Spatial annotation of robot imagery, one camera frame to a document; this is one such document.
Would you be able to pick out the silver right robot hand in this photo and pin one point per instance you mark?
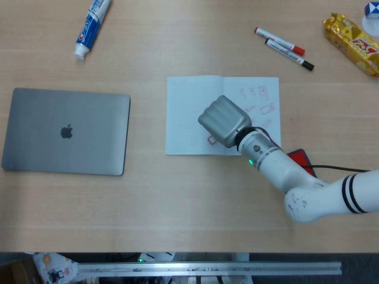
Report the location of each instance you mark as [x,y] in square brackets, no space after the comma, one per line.
[225,121]

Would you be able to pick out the small red white stamp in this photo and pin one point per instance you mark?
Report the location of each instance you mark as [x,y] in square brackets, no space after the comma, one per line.
[210,139]

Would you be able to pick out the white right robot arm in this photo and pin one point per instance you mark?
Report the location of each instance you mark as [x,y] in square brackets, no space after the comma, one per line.
[281,168]

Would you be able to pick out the open white lined notebook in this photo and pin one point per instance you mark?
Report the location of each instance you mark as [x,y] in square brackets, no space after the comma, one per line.
[183,103]

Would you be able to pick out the red ink pad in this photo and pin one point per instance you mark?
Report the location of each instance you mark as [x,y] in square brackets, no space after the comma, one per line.
[300,158]

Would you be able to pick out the black cap whiteboard marker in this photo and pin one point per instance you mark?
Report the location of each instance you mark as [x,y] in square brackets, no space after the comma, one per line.
[291,56]

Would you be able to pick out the red cap whiteboard marker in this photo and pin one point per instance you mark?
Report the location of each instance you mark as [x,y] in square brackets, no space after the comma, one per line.
[278,40]

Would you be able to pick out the gold snack packet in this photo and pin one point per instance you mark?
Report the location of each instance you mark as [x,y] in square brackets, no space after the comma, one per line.
[352,41]

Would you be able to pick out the grey closed laptop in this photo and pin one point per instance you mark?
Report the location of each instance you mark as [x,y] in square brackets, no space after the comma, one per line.
[68,148]

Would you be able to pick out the blue white toothpaste tube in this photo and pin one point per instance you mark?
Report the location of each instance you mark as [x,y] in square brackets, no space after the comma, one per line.
[90,26]

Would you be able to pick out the white round disc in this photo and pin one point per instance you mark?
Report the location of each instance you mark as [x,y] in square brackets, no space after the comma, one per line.
[371,27]

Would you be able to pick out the blue white cube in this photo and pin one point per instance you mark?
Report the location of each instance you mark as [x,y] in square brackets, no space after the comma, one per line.
[373,10]

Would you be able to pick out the printed white plastic bag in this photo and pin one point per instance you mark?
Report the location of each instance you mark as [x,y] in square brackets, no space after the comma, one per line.
[53,266]

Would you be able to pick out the brown cardboard box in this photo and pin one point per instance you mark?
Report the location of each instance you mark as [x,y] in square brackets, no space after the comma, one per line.
[14,272]

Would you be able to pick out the aluminium rail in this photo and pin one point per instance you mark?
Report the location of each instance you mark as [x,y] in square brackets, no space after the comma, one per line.
[207,267]

